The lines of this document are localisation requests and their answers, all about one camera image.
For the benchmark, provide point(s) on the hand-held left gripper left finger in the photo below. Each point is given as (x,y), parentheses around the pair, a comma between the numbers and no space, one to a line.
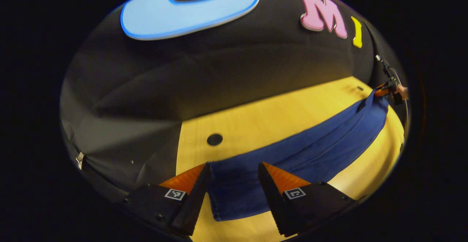
(197,201)

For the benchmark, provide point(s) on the black backdrop cloth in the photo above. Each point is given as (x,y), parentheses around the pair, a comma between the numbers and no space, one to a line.
(219,74)

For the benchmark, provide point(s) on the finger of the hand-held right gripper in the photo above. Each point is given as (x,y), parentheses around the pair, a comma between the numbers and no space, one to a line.
(382,91)

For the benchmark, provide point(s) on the blue denim jeans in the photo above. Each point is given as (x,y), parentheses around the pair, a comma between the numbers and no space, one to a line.
(303,154)

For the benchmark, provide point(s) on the small white tag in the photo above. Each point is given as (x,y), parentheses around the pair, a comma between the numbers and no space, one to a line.
(79,159)

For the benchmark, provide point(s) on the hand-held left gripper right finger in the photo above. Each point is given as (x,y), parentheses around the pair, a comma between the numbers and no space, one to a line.
(272,201)

